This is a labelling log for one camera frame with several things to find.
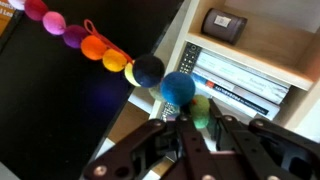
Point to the wooden shelf unit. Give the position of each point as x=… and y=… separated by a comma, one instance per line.
x=286, y=53

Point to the stack of books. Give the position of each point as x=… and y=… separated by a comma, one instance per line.
x=236, y=85

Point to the black computer monitor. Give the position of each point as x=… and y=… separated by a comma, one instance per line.
x=55, y=104

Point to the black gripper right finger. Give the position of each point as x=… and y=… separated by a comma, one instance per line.
x=269, y=149

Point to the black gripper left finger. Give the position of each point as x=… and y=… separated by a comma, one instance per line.
x=141, y=150

